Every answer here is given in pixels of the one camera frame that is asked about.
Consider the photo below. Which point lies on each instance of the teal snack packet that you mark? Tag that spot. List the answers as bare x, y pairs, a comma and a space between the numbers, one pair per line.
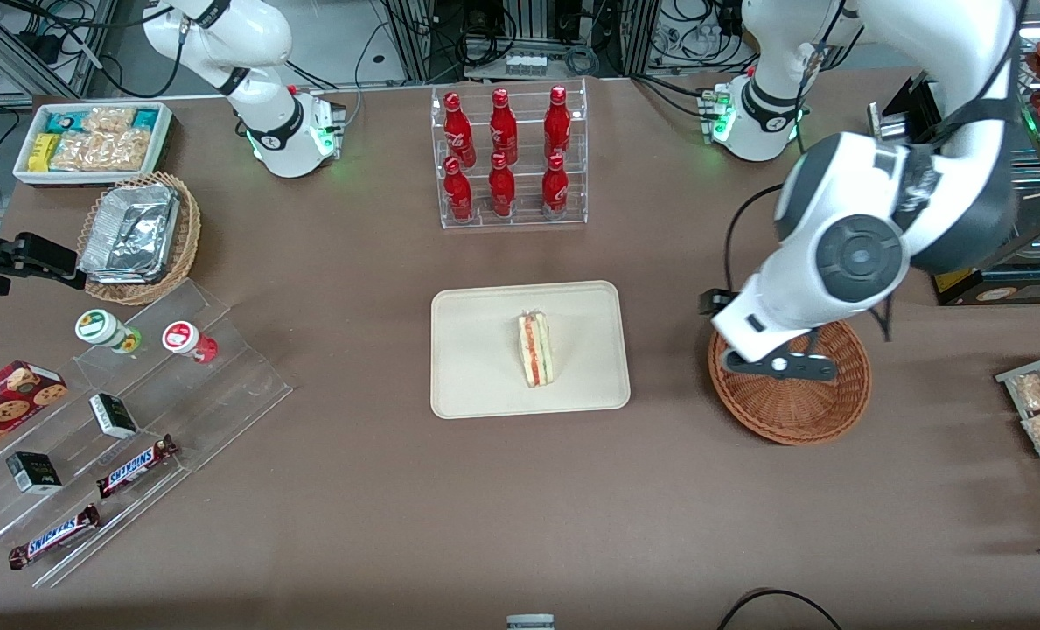
146, 118
63, 121

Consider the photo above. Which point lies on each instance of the black food warmer machine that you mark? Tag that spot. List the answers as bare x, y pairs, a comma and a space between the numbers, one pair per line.
1001, 293

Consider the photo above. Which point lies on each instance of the small clear cracker bag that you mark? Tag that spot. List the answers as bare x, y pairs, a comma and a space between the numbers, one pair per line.
108, 120

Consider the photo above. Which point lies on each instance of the clear acrylic bottle rack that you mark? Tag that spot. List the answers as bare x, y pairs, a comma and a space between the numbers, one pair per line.
526, 210

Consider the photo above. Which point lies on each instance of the snickers chocolate bar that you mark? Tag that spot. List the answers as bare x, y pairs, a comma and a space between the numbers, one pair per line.
135, 466
54, 536

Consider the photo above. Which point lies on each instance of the white power strip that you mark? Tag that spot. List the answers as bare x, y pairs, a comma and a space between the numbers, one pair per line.
525, 64

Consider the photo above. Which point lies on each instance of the large clear cracker bag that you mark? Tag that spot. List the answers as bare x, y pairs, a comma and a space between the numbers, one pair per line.
100, 150

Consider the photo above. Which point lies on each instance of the clear acrylic stepped display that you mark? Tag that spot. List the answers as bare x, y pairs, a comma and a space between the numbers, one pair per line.
240, 385

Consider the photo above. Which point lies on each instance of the beige plastic tray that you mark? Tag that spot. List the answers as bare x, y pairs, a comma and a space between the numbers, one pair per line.
476, 350

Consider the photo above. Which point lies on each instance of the aluminium frame rack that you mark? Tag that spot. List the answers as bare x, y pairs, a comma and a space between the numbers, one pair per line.
415, 35

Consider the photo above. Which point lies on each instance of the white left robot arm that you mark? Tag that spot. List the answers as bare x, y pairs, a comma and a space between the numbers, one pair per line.
861, 254

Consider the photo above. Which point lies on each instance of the triangular sandwich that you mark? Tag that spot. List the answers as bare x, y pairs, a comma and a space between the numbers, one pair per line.
537, 350

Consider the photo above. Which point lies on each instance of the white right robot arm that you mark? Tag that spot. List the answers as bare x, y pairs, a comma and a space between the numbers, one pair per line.
257, 35

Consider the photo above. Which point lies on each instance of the small grey device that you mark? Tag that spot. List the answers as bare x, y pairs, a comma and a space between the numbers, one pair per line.
530, 622

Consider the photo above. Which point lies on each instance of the red cookie box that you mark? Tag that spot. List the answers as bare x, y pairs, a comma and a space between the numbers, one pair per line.
3, 407

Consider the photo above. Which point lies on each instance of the green lid cup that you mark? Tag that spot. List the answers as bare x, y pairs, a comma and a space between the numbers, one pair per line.
95, 326

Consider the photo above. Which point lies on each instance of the yellow snack packet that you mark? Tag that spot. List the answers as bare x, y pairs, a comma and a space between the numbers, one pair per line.
43, 153

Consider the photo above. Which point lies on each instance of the red cola bottle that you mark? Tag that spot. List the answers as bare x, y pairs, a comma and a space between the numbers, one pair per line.
458, 131
503, 127
554, 192
501, 192
458, 197
557, 122

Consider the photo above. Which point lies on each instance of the red lid cup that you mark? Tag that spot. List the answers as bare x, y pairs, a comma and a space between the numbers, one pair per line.
180, 337

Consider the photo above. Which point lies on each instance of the small black box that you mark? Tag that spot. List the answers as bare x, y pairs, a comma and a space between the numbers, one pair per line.
113, 416
34, 472

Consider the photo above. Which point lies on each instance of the oval wicker basket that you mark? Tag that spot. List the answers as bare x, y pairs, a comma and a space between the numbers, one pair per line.
185, 254

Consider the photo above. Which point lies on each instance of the round brown wicker basket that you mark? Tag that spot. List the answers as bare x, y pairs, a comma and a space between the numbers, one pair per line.
791, 411

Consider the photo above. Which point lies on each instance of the white rectangular snack bin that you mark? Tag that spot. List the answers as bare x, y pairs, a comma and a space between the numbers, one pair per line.
100, 178

